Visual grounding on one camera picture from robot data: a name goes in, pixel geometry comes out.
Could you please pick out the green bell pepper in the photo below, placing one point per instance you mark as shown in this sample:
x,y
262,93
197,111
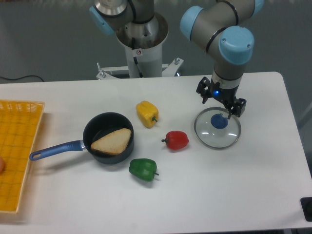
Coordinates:
x,y
143,168

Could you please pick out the orange object in basket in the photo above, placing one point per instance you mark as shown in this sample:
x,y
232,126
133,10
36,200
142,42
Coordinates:
x,y
2,165

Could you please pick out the black device table corner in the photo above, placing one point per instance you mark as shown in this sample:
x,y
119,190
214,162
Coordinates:
x,y
306,203

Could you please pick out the glass pot lid blue knob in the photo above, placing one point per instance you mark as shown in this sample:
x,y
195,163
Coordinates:
x,y
215,129

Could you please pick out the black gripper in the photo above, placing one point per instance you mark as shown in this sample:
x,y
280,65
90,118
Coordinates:
x,y
224,91

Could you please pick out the red bell pepper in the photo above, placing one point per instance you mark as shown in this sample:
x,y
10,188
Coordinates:
x,y
176,140

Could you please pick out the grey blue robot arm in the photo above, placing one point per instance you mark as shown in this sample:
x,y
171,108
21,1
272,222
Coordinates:
x,y
231,47

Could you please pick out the dark pot blue handle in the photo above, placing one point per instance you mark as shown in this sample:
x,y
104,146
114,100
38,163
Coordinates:
x,y
95,129

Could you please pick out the toast bread slice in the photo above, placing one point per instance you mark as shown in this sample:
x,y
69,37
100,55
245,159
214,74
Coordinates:
x,y
113,143

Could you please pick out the yellow bell pepper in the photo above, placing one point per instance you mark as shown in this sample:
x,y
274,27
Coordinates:
x,y
147,113

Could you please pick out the yellow woven basket tray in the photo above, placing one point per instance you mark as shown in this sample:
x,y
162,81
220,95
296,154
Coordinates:
x,y
19,124

